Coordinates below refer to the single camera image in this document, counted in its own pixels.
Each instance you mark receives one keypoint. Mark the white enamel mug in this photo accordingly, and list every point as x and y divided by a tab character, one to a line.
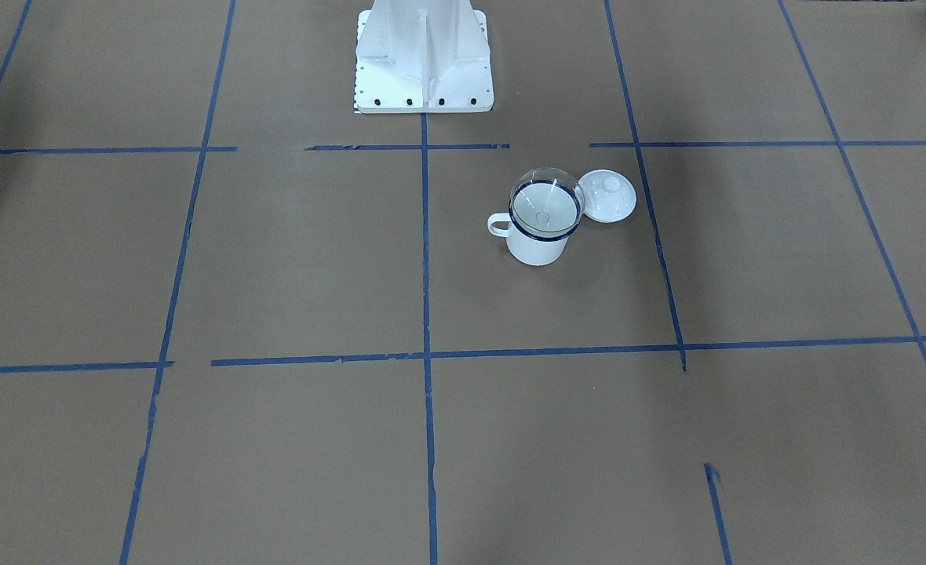
534	252

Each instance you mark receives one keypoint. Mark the clear plastic funnel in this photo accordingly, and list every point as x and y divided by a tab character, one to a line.
546	204

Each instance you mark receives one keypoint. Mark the white mug lid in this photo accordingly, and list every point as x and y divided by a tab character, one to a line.
607	196

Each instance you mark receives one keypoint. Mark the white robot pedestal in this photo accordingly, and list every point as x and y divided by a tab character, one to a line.
422	56

